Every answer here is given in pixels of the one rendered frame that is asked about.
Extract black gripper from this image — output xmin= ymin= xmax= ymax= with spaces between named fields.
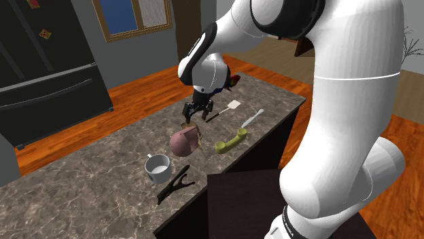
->
xmin=181 ymin=90 xmax=215 ymax=124

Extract brown wooden object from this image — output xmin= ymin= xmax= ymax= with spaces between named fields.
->
xmin=179 ymin=121 xmax=205 ymax=151

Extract pink helmet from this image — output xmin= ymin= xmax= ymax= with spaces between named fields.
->
xmin=169 ymin=126 xmax=202 ymax=158

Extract yellow-green phone handset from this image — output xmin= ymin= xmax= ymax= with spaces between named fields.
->
xmin=215 ymin=128 xmax=249 ymax=155

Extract red and blue figure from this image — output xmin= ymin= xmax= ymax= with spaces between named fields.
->
xmin=210 ymin=73 xmax=242 ymax=98

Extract white knife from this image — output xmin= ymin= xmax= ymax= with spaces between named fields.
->
xmin=241 ymin=108 xmax=266 ymax=130

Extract white mug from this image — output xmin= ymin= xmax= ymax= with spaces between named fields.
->
xmin=144 ymin=153 xmax=173 ymax=185

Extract black tongs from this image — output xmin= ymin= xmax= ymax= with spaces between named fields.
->
xmin=156 ymin=164 xmax=196 ymax=206

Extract brown door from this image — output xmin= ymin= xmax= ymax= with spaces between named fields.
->
xmin=171 ymin=0 xmax=203 ymax=63

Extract dark robot stand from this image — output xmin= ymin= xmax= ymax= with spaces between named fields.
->
xmin=207 ymin=168 xmax=377 ymax=239

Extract wooden framed window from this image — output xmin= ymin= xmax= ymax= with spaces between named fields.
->
xmin=91 ymin=0 xmax=174 ymax=43

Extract dark brown furniture piece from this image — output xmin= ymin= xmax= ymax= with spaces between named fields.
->
xmin=294 ymin=36 xmax=316 ymax=58

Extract black refrigerator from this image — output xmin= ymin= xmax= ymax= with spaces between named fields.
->
xmin=0 ymin=0 xmax=115 ymax=151

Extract bare branched plant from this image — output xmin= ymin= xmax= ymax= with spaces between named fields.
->
xmin=401 ymin=25 xmax=424 ymax=65

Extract white spatula with black handle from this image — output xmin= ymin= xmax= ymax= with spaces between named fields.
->
xmin=205 ymin=99 xmax=242 ymax=124

